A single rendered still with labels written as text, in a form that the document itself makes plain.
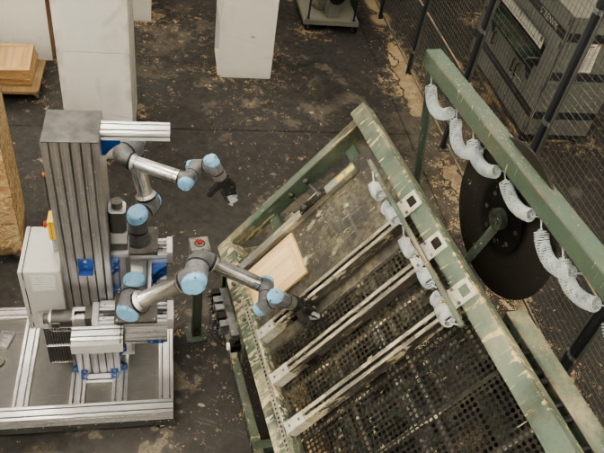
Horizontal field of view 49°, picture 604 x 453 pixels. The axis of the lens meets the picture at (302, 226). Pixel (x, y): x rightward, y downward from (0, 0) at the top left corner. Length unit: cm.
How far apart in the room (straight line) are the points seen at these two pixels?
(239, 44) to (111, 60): 200
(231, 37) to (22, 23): 211
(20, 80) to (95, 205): 380
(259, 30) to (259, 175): 177
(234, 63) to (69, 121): 431
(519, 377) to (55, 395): 280
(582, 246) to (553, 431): 73
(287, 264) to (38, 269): 133
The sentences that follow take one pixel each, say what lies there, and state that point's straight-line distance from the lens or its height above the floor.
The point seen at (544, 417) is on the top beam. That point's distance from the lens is 267.
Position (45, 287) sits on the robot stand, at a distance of 371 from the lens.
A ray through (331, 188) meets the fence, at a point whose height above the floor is 150.
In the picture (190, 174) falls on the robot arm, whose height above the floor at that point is 164.
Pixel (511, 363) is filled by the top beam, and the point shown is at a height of 185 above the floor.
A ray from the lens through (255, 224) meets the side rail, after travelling 412.
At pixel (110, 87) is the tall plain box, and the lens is 577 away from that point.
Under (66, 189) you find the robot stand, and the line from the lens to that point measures 330.
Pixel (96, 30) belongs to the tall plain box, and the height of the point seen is 128.
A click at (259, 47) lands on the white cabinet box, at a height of 38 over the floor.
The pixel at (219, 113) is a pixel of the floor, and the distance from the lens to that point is 686.
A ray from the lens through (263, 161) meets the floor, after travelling 629.
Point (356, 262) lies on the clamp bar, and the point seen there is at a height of 147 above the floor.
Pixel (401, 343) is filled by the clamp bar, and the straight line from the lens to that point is 308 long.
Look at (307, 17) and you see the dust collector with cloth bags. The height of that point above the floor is 18.
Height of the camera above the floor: 389
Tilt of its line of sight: 43 degrees down
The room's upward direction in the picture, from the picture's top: 11 degrees clockwise
